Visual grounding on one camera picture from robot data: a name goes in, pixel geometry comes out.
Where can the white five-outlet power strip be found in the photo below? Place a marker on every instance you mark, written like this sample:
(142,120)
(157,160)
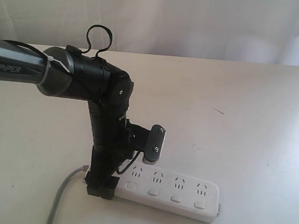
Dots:
(172,192)

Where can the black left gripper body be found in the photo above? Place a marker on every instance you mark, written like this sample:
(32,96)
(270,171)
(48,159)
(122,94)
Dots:
(111,147)

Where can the white backdrop curtain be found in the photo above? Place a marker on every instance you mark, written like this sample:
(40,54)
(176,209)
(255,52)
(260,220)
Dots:
(258,31)

